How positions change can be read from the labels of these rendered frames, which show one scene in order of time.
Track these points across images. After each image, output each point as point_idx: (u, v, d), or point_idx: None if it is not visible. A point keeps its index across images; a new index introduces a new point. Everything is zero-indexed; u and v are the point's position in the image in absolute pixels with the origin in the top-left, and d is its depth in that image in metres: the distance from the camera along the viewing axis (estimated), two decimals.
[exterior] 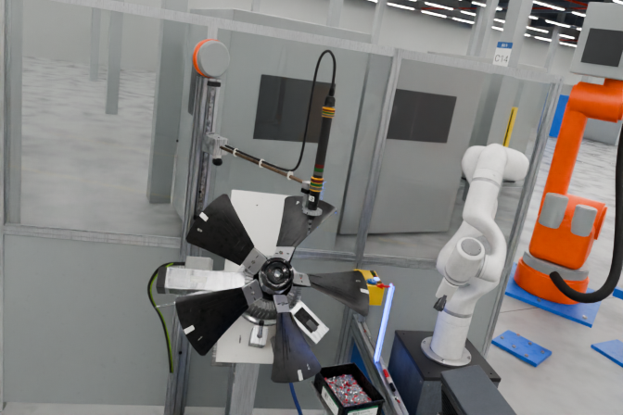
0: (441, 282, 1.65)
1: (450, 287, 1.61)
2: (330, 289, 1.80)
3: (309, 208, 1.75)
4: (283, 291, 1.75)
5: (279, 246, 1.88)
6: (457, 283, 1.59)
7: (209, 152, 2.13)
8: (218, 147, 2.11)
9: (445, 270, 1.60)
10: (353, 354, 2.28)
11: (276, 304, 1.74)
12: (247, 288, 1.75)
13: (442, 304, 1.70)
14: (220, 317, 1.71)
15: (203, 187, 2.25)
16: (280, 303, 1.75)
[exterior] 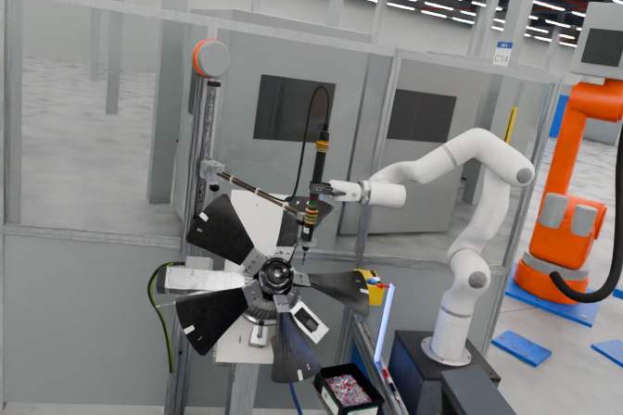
0: None
1: None
2: (330, 289, 1.80)
3: (303, 240, 1.77)
4: (283, 291, 1.75)
5: (279, 246, 1.88)
6: None
7: (206, 178, 2.16)
8: (215, 174, 2.14)
9: None
10: (353, 354, 2.28)
11: (276, 304, 1.74)
12: (247, 288, 1.75)
13: (320, 184, 1.76)
14: (220, 317, 1.71)
15: (203, 187, 2.25)
16: (280, 303, 1.75)
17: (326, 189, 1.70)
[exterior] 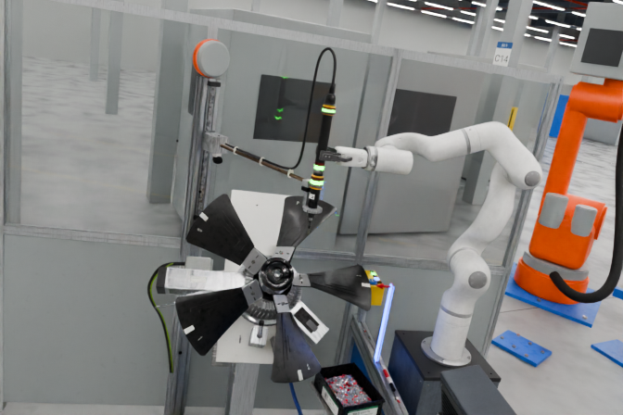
0: None
1: None
2: (330, 287, 1.80)
3: (309, 207, 1.74)
4: (283, 291, 1.75)
5: (279, 246, 1.88)
6: None
7: (209, 150, 2.13)
8: (218, 145, 2.11)
9: None
10: (353, 354, 2.28)
11: (276, 304, 1.74)
12: (247, 288, 1.75)
13: (326, 149, 1.75)
14: (220, 317, 1.71)
15: (203, 187, 2.25)
16: (280, 303, 1.75)
17: (336, 156, 1.65)
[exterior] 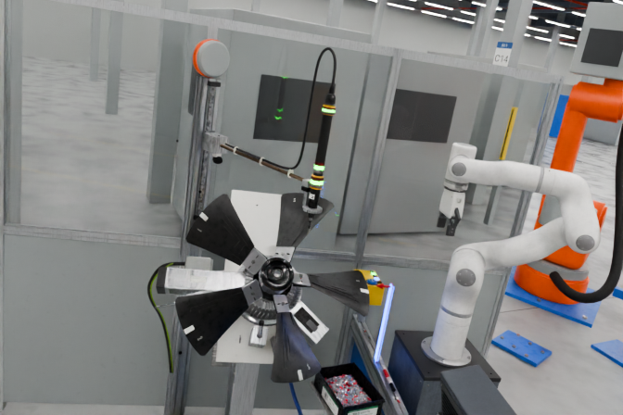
0: None
1: None
2: (283, 333, 1.70)
3: (309, 207, 1.74)
4: (263, 286, 1.74)
5: (307, 275, 1.86)
6: None
7: (209, 150, 2.13)
8: (218, 145, 2.11)
9: None
10: (353, 354, 2.28)
11: (248, 284, 1.74)
12: (255, 254, 1.80)
13: (441, 218, 1.89)
14: (222, 240, 1.82)
15: (203, 187, 2.25)
16: (251, 288, 1.75)
17: (452, 224, 1.79)
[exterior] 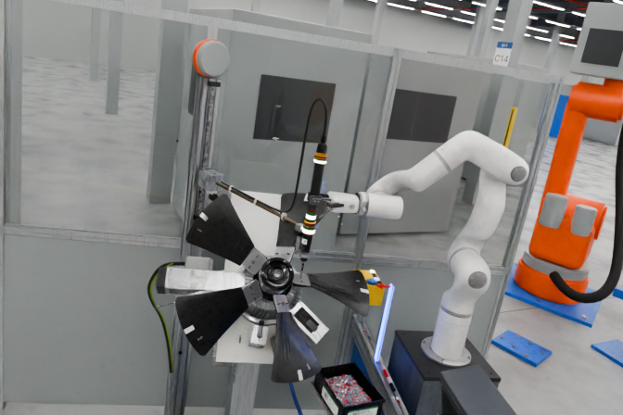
0: None
1: None
2: (283, 333, 1.70)
3: (301, 251, 1.79)
4: (263, 286, 1.74)
5: (307, 275, 1.86)
6: None
7: (205, 188, 2.17)
8: (214, 183, 2.15)
9: None
10: (353, 354, 2.28)
11: (248, 284, 1.74)
12: (255, 254, 1.80)
13: (318, 195, 1.77)
14: (222, 240, 1.82)
15: (203, 187, 2.25)
16: (251, 288, 1.75)
17: (324, 201, 1.71)
